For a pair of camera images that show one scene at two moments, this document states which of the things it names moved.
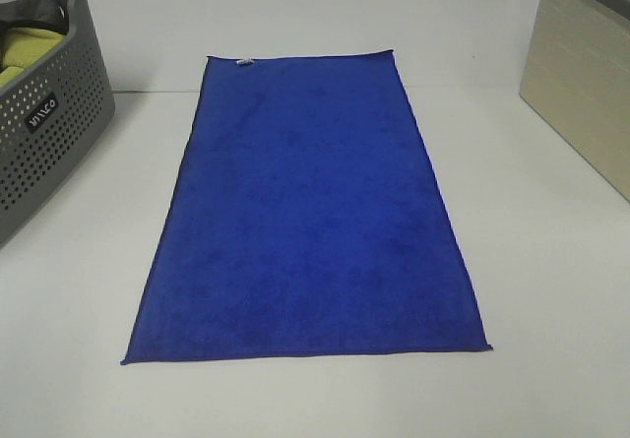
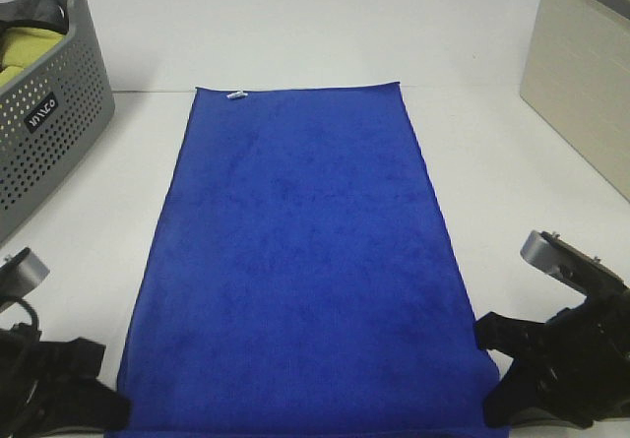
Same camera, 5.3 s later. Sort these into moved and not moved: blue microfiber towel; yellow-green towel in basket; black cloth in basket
Moved: blue microfiber towel
Not moved: yellow-green towel in basket; black cloth in basket
